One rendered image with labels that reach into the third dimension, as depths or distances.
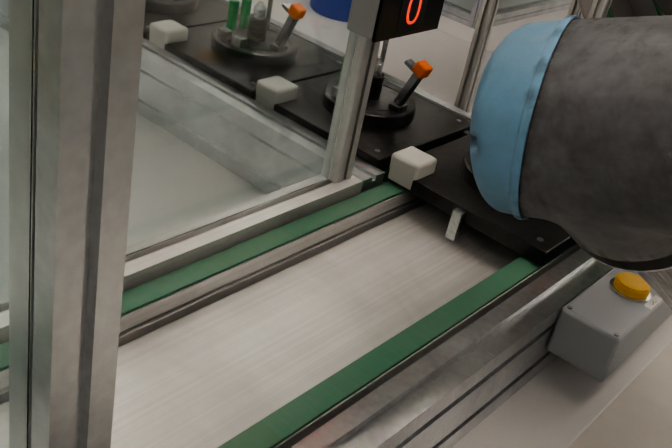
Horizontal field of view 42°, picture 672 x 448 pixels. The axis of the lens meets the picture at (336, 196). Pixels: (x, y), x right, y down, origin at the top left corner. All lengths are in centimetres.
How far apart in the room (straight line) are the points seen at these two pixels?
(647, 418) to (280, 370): 43
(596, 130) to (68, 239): 26
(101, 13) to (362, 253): 79
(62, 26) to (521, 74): 27
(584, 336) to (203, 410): 42
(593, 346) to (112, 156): 74
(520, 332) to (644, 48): 51
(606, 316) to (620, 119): 57
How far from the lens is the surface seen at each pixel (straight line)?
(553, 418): 99
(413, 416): 78
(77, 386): 36
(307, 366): 86
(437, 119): 132
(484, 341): 90
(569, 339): 99
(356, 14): 96
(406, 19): 98
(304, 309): 94
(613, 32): 47
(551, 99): 46
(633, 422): 104
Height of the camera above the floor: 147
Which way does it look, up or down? 29 degrees down
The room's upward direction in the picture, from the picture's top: 12 degrees clockwise
